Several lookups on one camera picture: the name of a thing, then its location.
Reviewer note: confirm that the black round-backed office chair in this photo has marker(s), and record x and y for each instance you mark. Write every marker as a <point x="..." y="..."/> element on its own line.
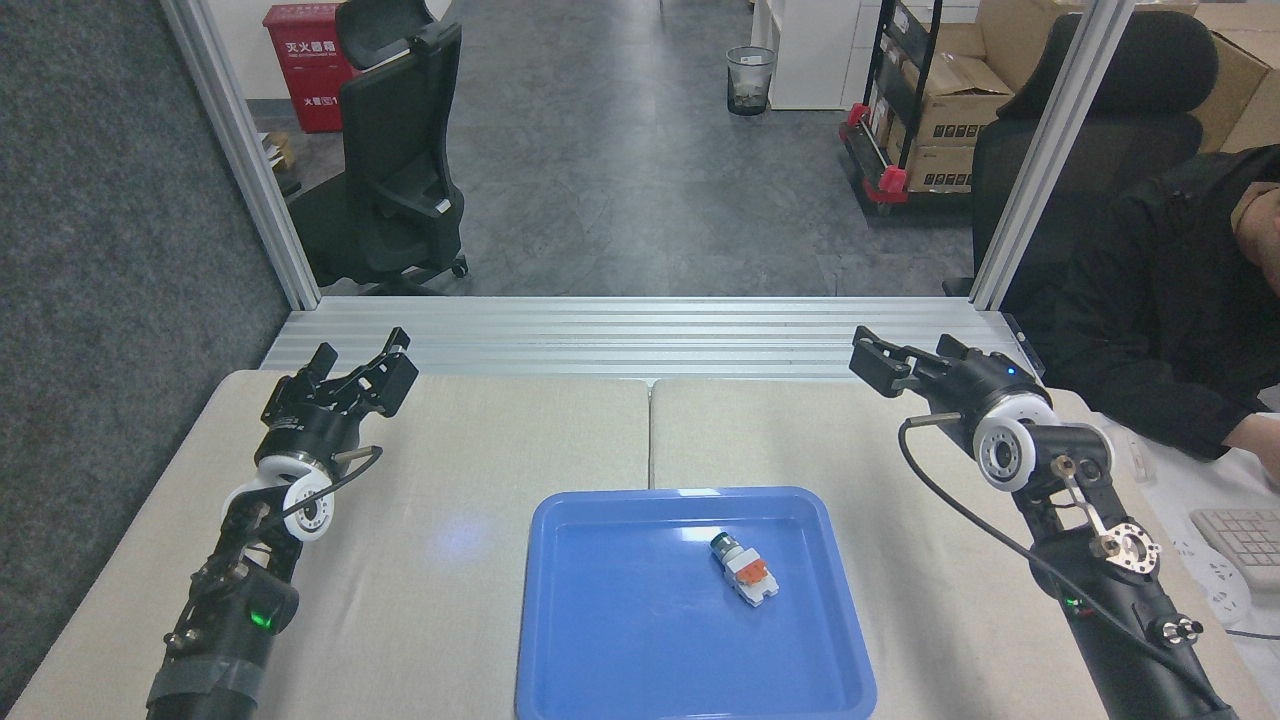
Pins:
<point x="1130" y="130"/>

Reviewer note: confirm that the black red storage cart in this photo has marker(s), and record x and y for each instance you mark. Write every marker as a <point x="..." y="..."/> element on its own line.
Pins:
<point x="880" y="150"/>

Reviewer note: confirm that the beige keyboard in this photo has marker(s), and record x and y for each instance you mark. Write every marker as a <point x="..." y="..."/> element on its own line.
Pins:
<point x="1250" y="540"/>

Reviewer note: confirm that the grey felt partition panel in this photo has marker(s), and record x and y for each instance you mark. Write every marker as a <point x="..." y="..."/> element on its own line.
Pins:
<point x="110" y="300"/>

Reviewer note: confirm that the white cabinet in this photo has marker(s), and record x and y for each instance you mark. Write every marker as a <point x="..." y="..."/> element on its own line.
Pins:
<point x="810" y="50"/>

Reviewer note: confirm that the silver aluminium post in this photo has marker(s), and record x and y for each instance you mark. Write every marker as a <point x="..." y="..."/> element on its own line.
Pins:
<point x="245" y="150"/>
<point x="1050" y="150"/>

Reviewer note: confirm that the small printed cardboard box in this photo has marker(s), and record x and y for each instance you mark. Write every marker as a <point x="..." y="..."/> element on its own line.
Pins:
<point x="940" y="168"/>

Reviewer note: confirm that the red fire extinguisher box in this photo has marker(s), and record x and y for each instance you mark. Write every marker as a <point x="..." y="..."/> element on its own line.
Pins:
<point x="305" y="70"/>

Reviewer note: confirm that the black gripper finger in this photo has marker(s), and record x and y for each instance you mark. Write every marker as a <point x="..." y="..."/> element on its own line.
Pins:
<point x="320" y="360"/>
<point x="390" y="385"/>
<point x="953" y="349"/>
<point x="885" y="365"/>

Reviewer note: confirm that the open cardboard box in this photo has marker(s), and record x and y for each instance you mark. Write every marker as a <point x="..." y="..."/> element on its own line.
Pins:
<point x="960" y="100"/>

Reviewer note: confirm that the blue plastic tray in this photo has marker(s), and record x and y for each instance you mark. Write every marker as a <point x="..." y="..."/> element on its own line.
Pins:
<point x="640" y="640"/>

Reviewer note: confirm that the person's hand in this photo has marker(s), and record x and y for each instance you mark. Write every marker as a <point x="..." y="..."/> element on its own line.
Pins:
<point x="1260" y="450"/>

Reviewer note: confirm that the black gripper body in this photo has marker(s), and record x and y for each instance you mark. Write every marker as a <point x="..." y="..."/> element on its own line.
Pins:
<point x="985" y="385"/>
<point x="308" y="425"/>

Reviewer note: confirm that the white power strip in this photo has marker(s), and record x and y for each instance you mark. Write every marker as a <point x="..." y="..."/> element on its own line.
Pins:
<point x="1215" y="590"/>

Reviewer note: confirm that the black mesh trash bin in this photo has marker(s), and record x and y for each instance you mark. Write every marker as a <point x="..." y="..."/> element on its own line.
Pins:
<point x="750" y="80"/>

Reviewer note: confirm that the white orange switch part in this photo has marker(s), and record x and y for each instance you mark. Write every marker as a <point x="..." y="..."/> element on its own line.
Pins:
<point x="748" y="572"/>

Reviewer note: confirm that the black office chair with headrest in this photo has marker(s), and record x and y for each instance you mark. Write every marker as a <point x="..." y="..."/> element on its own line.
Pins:
<point x="395" y="150"/>

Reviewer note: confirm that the silver aluminium rail platform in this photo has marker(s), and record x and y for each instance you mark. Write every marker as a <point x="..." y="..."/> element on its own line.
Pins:
<point x="650" y="340"/>

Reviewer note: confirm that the person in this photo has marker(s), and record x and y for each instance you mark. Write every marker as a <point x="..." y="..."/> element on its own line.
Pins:
<point x="1150" y="320"/>

